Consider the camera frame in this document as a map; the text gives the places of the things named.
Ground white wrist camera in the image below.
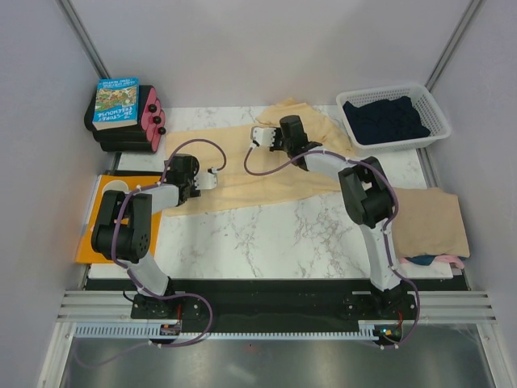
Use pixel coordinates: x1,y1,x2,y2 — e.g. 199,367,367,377
194,170,218,191
250,126,276,148

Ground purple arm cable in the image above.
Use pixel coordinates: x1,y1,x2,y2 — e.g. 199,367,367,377
243,143,423,349
72,138,227,367

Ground blue illustrated book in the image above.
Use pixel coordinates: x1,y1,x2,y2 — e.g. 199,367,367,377
92,78,139,130

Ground white plastic basket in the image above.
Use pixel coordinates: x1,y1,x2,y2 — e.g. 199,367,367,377
336,83,452,156

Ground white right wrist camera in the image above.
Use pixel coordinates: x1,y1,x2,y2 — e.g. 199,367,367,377
250,126,276,148

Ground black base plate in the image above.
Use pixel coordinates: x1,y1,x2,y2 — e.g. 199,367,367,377
82,277,421,336

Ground folded beige t-shirt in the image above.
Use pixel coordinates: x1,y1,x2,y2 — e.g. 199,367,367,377
393,188,470,259

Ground orange board with black border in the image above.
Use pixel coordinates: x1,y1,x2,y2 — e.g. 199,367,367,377
75,171,162,264

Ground pink and black case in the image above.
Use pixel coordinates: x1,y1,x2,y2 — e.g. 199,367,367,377
84,85,166,154

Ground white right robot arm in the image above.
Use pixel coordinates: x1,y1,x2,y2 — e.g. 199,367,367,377
254,115,401,318

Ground folded pink and blue clothes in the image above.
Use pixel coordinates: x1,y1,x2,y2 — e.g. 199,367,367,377
399,255,464,269

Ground yellow mug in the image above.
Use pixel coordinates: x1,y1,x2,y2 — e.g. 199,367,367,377
102,180,129,194

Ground yellow t-shirt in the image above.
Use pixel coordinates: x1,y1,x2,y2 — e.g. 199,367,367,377
165,98,356,218

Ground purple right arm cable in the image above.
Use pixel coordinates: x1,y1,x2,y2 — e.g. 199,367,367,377
243,143,423,349

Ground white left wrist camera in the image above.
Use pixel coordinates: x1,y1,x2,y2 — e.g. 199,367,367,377
194,170,218,191

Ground navy t-shirt in basket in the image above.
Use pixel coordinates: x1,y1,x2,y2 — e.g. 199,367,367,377
343,96,431,146

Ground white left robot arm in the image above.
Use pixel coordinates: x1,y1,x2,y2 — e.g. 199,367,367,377
91,154,200,318

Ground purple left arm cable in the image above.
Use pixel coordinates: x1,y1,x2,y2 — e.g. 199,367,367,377
72,138,227,367

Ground white slotted cable duct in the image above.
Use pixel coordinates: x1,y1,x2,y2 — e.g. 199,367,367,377
74,323,401,340

